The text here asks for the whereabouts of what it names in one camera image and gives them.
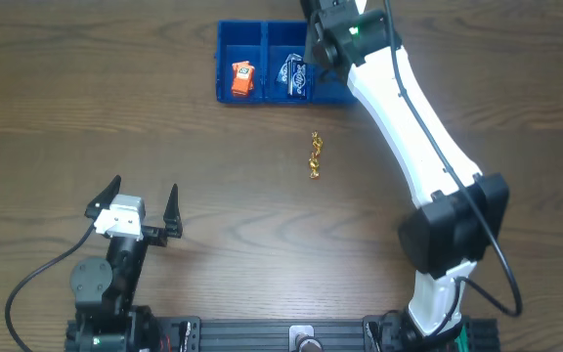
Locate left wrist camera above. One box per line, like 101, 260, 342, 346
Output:
93, 194, 147, 242

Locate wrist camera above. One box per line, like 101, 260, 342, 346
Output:
304, 19, 324, 67
93, 194, 147, 242

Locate blue tray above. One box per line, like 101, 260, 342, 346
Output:
215, 18, 361, 106

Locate mounting rail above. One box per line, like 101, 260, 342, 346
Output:
65, 315, 500, 352

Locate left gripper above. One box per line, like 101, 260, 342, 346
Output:
84, 174, 185, 248

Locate orange candy box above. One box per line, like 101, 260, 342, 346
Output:
232, 60, 257, 94
230, 62, 255, 99

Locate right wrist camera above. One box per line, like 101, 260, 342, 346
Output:
304, 19, 324, 67

